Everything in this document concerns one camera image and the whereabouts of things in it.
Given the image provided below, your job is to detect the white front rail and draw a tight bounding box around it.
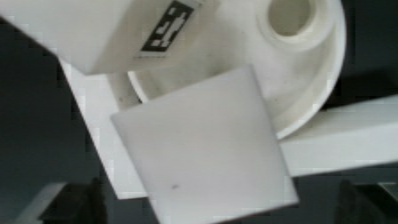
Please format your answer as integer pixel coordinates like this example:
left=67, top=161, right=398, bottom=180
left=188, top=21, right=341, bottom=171
left=60, top=64, right=398, bottom=199

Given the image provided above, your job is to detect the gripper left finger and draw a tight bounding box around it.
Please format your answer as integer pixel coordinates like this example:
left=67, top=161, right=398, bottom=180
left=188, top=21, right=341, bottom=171
left=14, top=178, right=108, bottom=224

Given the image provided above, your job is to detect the white round stool seat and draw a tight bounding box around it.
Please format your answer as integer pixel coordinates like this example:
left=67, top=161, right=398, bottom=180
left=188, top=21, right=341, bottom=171
left=129, top=0, right=346, bottom=138

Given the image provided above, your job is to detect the white stool leg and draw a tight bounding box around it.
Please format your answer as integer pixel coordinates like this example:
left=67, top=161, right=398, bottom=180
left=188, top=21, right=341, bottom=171
left=0, top=0, right=206, bottom=74
left=111, top=66, right=298, bottom=224

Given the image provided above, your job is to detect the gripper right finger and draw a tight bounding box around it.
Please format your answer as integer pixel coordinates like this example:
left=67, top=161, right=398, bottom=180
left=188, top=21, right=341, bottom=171
left=333, top=180, right=398, bottom=224

